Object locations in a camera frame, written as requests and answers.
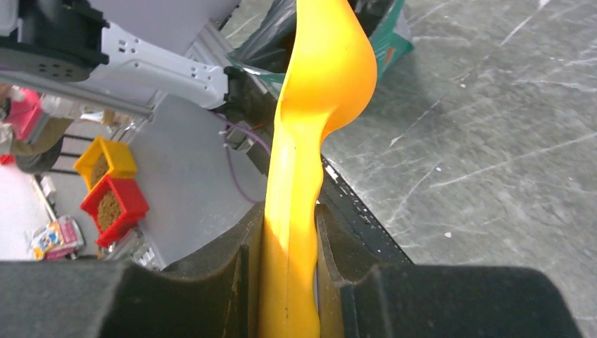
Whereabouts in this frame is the colourful snack packet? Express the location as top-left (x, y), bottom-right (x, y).
top-left (25, 215), bottom-right (85, 261)

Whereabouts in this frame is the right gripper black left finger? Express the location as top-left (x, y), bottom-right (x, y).
top-left (1, 203), bottom-right (264, 337)

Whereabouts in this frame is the red storage bin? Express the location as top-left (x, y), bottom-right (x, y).
top-left (80, 175), bottom-right (149, 248)

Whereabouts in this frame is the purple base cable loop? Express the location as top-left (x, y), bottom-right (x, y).
top-left (214, 111), bottom-right (272, 205)

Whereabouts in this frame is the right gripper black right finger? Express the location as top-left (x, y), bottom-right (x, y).
top-left (315, 205), bottom-right (581, 337)

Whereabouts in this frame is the aluminium frame rail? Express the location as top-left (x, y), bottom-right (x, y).
top-left (1, 23), bottom-right (232, 117)

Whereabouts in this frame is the green dog food bag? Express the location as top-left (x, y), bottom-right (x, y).
top-left (228, 1), bottom-right (413, 97)

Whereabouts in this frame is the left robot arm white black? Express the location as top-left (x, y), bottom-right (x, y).
top-left (1, 1), bottom-right (242, 115)

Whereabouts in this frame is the orange plastic scoop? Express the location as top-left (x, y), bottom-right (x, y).
top-left (257, 1), bottom-right (377, 337)

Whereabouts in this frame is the yellow storage bin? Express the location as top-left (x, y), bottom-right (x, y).
top-left (73, 135), bottom-right (137, 192)

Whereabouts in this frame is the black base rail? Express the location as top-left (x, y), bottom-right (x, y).
top-left (233, 79), bottom-right (414, 267)

